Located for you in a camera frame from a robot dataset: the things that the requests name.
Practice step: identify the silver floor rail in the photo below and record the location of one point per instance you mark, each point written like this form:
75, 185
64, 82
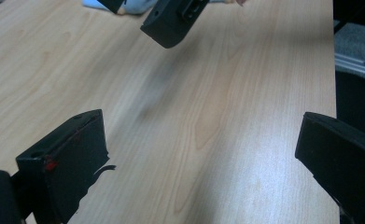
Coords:
351, 62

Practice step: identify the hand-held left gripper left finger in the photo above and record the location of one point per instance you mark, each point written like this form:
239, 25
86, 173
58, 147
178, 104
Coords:
71, 155

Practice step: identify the blue knit glove dark dots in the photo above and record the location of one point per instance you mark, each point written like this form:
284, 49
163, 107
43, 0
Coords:
136, 6

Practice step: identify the black bar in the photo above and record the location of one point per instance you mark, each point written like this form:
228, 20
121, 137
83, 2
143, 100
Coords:
354, 12

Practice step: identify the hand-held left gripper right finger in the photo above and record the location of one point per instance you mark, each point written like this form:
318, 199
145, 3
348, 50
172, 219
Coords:
348, 168

